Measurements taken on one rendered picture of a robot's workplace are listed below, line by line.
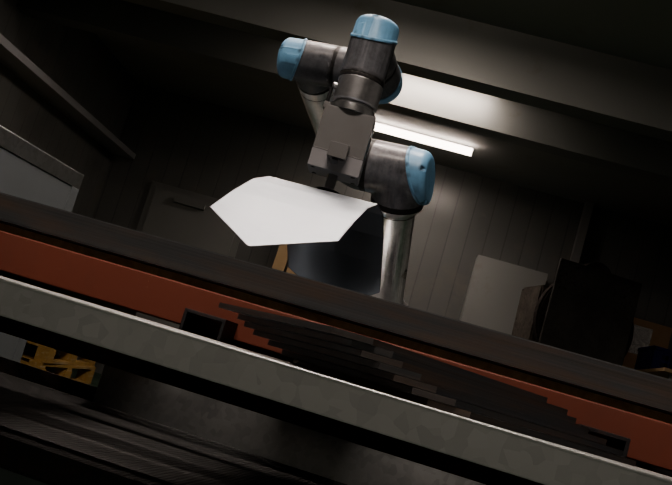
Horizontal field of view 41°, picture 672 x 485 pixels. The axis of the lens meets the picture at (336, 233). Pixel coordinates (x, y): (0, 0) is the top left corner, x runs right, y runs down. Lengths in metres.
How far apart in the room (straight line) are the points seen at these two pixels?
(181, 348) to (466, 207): 9.17
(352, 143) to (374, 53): 0.15
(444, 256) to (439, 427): 9.07
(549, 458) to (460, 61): 5.45
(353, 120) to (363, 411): 0.80
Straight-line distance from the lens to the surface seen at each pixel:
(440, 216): 9.83
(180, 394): 1.91
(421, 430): 0.71
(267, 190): 1.31
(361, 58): 1.47
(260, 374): 0.73
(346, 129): 1.44
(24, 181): 2.21
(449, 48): 6.11
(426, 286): 9.71
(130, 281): 1.11
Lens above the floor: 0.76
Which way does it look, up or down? 8 degrees up
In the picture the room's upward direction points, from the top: 17 degrees clockwise
